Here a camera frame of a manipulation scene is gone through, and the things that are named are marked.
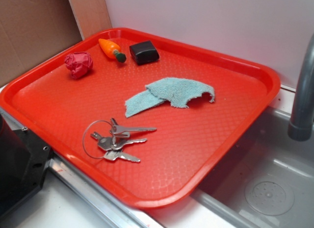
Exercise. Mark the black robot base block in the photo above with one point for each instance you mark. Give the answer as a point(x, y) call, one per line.
point(24, 159)

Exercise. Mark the orange toy carrot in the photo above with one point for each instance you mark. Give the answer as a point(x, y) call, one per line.
point(112, 50)

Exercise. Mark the red plastic tray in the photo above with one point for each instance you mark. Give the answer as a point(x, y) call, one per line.
point(188, 142)

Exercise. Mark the light blue cloth rag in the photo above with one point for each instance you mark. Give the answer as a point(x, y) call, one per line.
point(177, 91)

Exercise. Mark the silver key top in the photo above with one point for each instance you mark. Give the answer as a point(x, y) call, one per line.
point(119, 130)

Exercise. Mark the silver key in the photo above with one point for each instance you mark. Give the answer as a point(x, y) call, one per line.
point(119, 130)
point(107, 143)
point(113, 155)

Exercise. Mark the black rectangular box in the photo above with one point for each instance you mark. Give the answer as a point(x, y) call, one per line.
point(144, 52)

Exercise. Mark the silver key middle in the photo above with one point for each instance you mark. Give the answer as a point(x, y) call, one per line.
point(107, 143)

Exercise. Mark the silver key bottom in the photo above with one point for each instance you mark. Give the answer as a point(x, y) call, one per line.
point(113, 155)

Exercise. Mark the crumpled red paper ball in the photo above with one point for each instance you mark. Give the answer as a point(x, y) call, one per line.
point(78, 63)

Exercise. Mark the wooden board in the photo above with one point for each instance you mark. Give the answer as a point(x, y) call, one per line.
point(91, 16)

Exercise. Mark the grey toy sink basin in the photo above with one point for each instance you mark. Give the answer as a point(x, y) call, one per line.
point(266, 180)

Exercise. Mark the grey faucet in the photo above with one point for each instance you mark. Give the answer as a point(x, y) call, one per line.
point(302, 115)

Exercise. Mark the brown cardboard panel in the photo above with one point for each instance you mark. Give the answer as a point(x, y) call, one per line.
point(31, 32)

